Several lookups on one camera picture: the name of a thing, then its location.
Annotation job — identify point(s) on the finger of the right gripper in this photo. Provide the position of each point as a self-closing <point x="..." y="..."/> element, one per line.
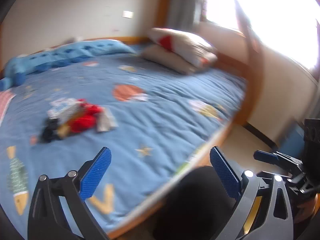
<point x="281" y="160"/>

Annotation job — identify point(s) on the white plush toy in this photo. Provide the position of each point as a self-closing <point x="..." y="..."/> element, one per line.
<point x="74" y="39"/>

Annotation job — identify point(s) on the beige bottom pillow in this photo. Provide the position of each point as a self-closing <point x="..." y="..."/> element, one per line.
<point x="158" y="54"/>

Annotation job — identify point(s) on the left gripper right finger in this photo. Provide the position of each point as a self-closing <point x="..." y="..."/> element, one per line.
<point x="245" y="188"/>

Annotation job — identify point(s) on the blue patterned bed blanket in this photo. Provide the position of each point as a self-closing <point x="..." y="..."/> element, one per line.
<point x="162" y="119"/>

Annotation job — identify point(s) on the white grey sock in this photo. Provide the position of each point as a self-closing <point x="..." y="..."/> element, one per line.
<point x="106" y="121"/>

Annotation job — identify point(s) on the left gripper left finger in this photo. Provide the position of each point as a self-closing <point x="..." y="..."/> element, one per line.
<point x="47" y="219"/>

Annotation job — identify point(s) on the pink checked pillow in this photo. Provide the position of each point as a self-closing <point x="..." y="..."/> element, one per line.
<point x="5" y="99"/>

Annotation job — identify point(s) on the white red top pillow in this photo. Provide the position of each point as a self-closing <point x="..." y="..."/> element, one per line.
<point x="191" y="47"/>

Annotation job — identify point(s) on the wooden bunk bed frame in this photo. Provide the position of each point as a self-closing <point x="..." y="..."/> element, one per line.
<point x="252" y="71"/>

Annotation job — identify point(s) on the amber bottle gold cap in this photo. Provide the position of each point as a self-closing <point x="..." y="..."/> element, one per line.
<point x="64" y="129"/>

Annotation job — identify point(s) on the red scrunchie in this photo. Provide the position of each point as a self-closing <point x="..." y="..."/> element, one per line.
<point x="89" y="118"/>

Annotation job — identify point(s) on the blue crocodile plush pillow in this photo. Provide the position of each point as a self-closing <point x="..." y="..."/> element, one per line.
<point x="17" y="68"/>

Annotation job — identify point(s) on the white wall switch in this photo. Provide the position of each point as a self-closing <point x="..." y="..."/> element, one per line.
<point x="127" y="14"/>

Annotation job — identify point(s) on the black scrunchie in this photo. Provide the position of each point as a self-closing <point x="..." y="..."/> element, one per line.
<point x="49" y="133"/>

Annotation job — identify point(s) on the grey curtain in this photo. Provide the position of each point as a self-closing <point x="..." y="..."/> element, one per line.
<point x="184" y="15"/>

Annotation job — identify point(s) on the white blue milk carton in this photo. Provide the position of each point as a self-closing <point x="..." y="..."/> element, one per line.
<point x="63" y="109"/>

